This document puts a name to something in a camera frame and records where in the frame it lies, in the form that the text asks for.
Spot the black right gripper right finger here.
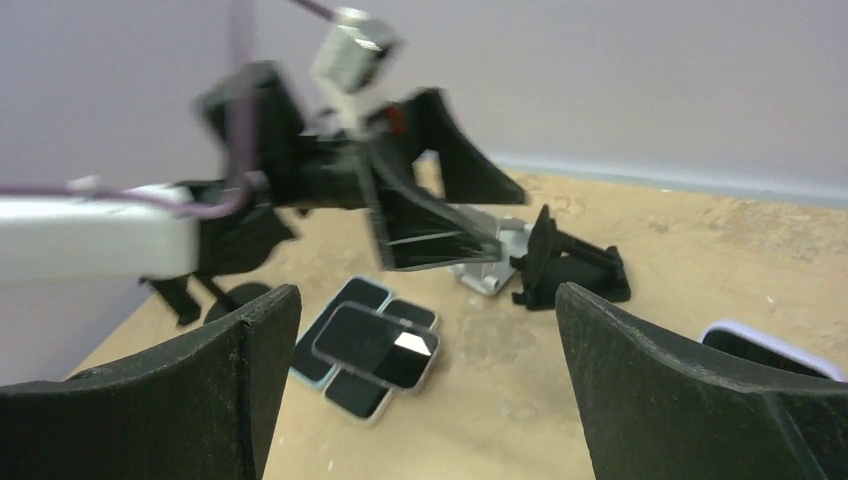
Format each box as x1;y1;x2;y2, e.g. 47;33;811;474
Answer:
556;283;847;479

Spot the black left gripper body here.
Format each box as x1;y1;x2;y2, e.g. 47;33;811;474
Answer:
264;120;411;212

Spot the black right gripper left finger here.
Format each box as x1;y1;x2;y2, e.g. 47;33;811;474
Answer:
1;285;302;479

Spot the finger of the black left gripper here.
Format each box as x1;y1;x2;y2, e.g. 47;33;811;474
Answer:
397;88;527;205
360;148;502;271

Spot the lilac case phone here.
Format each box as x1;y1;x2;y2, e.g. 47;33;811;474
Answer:
700;319;847;383

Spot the purple case phone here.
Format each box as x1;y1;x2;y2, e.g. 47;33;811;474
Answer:
333;305;442;393

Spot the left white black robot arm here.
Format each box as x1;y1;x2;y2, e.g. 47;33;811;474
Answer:
1;61;527;325

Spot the silver metal phone stand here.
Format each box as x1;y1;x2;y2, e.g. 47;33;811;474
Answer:
447;203;535;297

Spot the blue case phone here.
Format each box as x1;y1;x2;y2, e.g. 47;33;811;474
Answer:
290;276;393;390

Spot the black round base phone stand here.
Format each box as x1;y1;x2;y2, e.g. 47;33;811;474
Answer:
202;280;271;325

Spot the black plastic phone stand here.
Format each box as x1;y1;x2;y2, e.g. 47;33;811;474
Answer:
510;204;631;311

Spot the white case phone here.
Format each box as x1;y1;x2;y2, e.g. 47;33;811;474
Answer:
312;299;441;423

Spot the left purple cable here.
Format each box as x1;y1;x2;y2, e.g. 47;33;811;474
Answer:
0;0;339;221

